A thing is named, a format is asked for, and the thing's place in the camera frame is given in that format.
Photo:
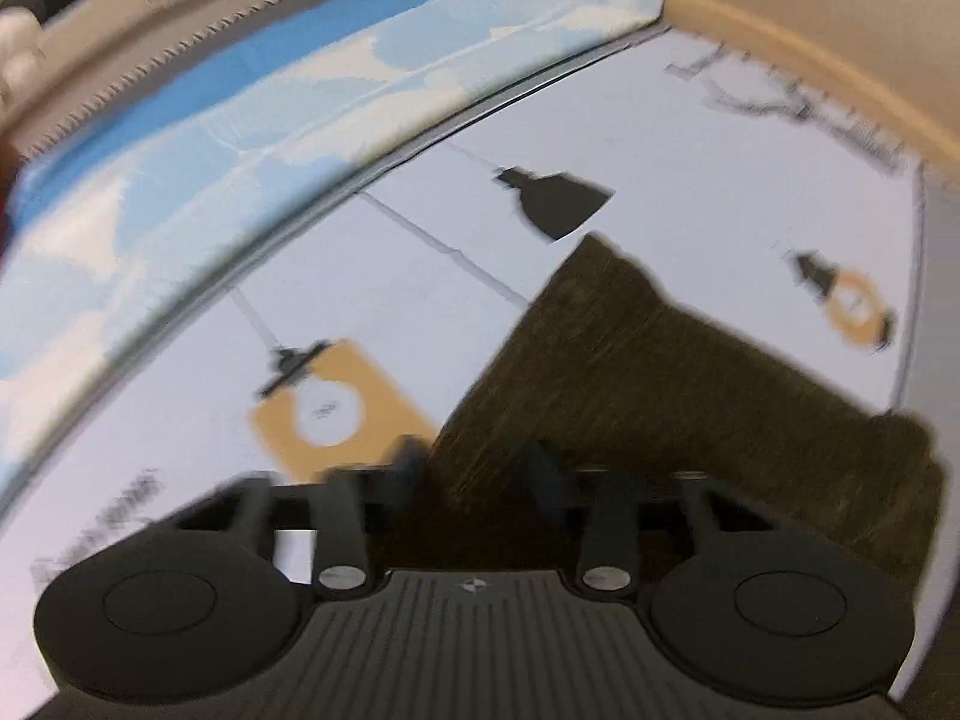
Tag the beige folded cloth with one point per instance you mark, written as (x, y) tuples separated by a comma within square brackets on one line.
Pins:
[(16, 52)]

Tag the grey mattress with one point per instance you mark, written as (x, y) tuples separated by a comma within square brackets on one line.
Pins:
[(937, 300)]

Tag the blue cloud print blanket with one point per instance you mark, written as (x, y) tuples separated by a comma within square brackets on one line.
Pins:
[(300, 105)]

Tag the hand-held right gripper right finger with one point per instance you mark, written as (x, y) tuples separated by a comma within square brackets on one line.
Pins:
[(546, 474)]

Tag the olive sock with striped cuff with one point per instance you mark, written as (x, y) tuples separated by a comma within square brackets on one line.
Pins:
[(637, 360)]

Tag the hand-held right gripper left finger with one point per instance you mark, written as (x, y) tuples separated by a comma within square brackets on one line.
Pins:
[(409, 466)]

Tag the white printed bed sheet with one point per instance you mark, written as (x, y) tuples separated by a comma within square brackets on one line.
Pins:
[(675, 127)]

